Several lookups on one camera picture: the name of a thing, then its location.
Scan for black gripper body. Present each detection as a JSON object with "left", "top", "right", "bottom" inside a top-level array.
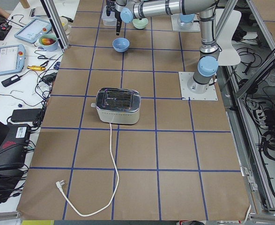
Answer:
[{"left": 106, "top": 0, "right": 124, "bottom": 21}]

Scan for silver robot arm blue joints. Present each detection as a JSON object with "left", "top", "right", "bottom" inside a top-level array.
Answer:
[{"left": 120, "top": 0, "right": 219, "bottom": 85}]

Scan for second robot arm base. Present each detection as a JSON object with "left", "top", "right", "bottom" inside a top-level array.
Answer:
[{"left": 171, "top": 14, "right": 200, "bottom": 33}]

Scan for light green bowl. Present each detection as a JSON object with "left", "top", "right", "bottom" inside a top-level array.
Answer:
[{"left": 133, "top": 18, "right": 149, "bottom": 30}]

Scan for blue bowl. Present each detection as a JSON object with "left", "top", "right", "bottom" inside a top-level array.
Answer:
[{"left": 112, "top": 37, "right": 130, "bottom": 53}]

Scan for white bowl with yellow item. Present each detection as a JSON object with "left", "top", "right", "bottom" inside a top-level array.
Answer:
[{"left": 59, "top": 16, "right": 68, "bottom": 31}]

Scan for white bowl with fruit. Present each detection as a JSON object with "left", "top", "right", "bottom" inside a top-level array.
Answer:
[{"left": 38, "top": 34, "right": 58, "bottom": 52}]

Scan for clear plastic lidded container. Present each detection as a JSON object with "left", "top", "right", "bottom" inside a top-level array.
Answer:
[{"left": 102, "top": 10, "right": 117, "bottom": 27}]

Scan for silver two-slot toaster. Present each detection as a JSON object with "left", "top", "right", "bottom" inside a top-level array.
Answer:
[{"left": 91, "top": 87, "right": 141, "bottom": 125}]

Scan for black scissors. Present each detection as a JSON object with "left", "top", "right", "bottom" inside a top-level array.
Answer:
[{"left": 37, "top": 54, "right": 56, "bottom": 60}]

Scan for blue teach pendant rear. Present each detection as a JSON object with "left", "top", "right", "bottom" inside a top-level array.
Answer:
[{"left": 14, "top": 19, "right": 52, "bottom": 44}]

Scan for blue teach pendant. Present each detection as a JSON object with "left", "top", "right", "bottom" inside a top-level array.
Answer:
[
  {"left": 0, "top": 44, "right": 26, "bottom": 76},
  {"left": 14, "top": 19, "right": 52, "bottom": 44}
]

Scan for yellow black tool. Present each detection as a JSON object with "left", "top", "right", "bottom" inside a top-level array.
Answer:
[{"left": 27, "top": 66, "right": 46, "bottom": 71}]

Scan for white chair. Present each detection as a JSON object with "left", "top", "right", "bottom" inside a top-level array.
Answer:
[{"left": 216, "top": 10, "right": 241, "bottom": 66}]

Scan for blue teach pendant front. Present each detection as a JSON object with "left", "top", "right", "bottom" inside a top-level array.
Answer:
[{"left": 0, "top": 44, "right": 26, "bottom": 76}]

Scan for black power adapter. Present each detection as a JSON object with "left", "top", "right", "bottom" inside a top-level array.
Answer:
[{"left": 11, "top": 108, "right": 41, "bottom": 122}]

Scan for black electronics box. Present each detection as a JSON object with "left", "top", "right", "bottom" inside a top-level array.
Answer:
[{"left": 0, "top": 124, "right": 31, "bottom": 171}]

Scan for white power strip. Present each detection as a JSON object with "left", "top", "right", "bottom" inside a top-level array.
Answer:
[{"left": 255, "top": 109, "right": 267, "bottom": 128}]

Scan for aluminium frame post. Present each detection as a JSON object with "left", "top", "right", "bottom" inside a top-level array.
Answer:
[{"left": 40, "top": 0, "right": 69, "bottom": 52}]

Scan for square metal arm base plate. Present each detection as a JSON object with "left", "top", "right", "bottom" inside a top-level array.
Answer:
[{"left": 178, "top": 72, "right": 218, "bottom": 101}]

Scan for white toaster power cable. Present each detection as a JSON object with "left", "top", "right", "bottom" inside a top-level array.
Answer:
[{"left": 55, "top": 122, "right": 120, "bottom": 217}]

